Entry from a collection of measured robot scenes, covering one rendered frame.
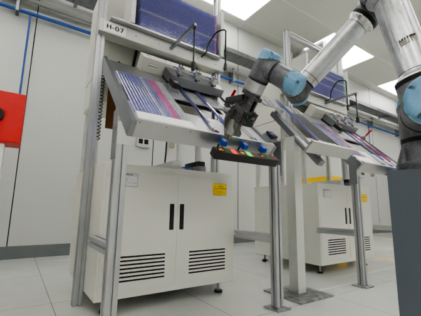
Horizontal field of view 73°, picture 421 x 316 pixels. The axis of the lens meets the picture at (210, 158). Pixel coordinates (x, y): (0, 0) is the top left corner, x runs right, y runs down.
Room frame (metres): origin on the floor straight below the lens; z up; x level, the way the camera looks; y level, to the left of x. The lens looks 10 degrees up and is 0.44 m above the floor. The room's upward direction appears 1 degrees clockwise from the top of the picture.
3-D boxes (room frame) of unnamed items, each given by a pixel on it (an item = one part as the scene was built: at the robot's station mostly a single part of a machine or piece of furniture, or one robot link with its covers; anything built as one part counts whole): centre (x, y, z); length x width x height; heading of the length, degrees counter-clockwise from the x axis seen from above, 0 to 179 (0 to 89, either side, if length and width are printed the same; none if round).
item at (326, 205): (2.32, -0.98, 0.65); 1.01 x 0.73 x 1.29; 34
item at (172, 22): (1.59, 0.22, 1.52); 0.51 x 0.13 x 0.27; 124
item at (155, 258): (1.65, 0.34, 0.31); 0.70 x 0.65 x 0.62; 124
